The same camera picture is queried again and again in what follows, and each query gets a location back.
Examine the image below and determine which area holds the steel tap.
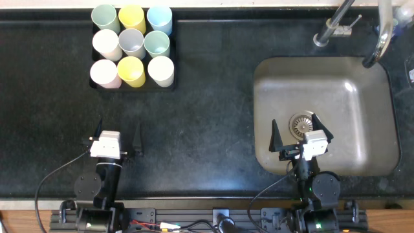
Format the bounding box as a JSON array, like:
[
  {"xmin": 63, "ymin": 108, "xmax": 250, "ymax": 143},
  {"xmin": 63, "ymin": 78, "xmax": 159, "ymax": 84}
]
[{"xmin": 312, "ymin": 0, "xmax": 395, "ymax": 69}]

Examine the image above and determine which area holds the pink cup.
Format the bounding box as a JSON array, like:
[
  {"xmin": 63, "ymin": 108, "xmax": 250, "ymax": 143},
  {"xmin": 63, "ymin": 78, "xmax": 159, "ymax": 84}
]
[{"xmin": 89, "ymin": 59, "xmax": 123, "ymax": 89}]

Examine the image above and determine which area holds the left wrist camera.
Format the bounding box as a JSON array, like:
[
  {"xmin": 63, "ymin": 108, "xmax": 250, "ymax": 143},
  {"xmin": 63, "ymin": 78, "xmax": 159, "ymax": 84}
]
[{"xmin": 89, "ymin": 129, "xmax": 122, "ymax": 160}]

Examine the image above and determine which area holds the black cable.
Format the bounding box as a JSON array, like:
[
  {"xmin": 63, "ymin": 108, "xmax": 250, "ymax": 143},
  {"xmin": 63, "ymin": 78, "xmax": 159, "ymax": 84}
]
[
  {"xmin": 34, "ymin": 150, "xmax": 91, "ymax": 233},
  {"xmin": 247, "ymin": 161, "xmax": 305, "ymax": 233}
]

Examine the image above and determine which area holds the white cup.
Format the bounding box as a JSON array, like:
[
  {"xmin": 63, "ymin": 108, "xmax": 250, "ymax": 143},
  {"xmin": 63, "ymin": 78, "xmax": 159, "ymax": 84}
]
[
  {"xmin": 92, "ymin": 28, "xmax": 124, "ymax": 62},
  {"xmin": 147, "ymin": 55, "xmax": 175, "ymax": 88}
]

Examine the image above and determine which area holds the steel sink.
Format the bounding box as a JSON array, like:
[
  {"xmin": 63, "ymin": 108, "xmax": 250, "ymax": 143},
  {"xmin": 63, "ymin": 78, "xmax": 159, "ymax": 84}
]
[{"xmin": 253, "ymin": 56, "xmax": 401, "ymax": 177}]

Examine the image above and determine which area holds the yellow cup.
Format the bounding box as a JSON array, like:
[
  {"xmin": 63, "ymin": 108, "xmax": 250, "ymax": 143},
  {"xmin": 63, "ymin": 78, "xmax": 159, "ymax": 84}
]
[
  {"xmin": 116, "ymin": 56, "xmax": 147, "ymax": 89},
  {"xmin": 118, "ymin": 4, "xmax": 147, "ymax": 36}
]

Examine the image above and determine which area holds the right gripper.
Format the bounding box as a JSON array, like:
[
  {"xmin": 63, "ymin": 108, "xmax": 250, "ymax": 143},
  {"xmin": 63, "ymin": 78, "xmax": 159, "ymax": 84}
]
[{"xmin": 268, "ymin": 113, "xmax": 334, "ymax": 162}]

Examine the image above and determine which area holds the black tray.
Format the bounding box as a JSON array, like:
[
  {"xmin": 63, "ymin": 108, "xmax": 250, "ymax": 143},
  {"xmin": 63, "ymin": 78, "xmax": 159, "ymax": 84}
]
[{"xmin": 89, "ymin": 19, "xmax": 177, "ymax": 93}]

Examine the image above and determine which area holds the blue soap bottle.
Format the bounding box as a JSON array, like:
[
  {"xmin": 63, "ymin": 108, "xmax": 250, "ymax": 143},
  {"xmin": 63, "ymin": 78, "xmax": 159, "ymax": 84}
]
[{"xmin": 375, "ymin": 1, "xmax": 414, "ymax": 39}]

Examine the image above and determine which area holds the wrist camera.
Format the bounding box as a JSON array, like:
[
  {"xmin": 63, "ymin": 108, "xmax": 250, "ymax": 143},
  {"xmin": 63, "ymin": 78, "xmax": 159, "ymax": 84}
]
[
  {"xmin": 89, "ymin": 129, "xmax": 122, "ymax": 160},
  {"xmin": 294, "ymin": 129, "xmax": 330, "ymax": 162}
]

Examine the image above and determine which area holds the grey cup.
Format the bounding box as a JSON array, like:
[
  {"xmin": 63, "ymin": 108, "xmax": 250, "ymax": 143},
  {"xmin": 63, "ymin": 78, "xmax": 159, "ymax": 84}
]
[{"xmin": 118, "ymin": 28, "xmax": 147, "ymax": 60}]

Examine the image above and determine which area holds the blue cup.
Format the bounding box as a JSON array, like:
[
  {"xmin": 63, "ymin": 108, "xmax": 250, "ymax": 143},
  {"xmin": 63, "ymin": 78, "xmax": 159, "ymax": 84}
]
[{"xmin": 146, "ymin": 5, "xmax": 173, "ymax": 36}]

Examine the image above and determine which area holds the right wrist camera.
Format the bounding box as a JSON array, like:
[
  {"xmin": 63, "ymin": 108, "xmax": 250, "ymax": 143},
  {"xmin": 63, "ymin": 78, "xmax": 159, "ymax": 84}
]
[{"xmin": 294, "ymin": 129, "xmax": 330, "ymax": 162}]

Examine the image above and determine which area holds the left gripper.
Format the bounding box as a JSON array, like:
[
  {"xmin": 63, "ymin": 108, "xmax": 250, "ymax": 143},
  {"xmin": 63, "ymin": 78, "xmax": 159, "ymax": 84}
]
[{"xmin": 82, "ymin": 118, "xmax": 144, "ymax": 162}]

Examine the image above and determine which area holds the green cup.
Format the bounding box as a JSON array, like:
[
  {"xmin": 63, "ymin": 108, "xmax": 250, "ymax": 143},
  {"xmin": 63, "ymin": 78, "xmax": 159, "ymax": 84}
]
[
  {"xmin": 143, "ymin": 30, "xmax": 171, "ymax": 63},
  {"xmin": 91, "ymin": 3, "xmax": 121, "ymax": 35}
]

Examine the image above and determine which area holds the mounting rail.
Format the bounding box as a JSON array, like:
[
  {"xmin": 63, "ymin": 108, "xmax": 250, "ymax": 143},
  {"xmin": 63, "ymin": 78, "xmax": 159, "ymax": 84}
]
[{"xmin": 50, "ymin": 206, "xmax": 369, "ymax": 233}]

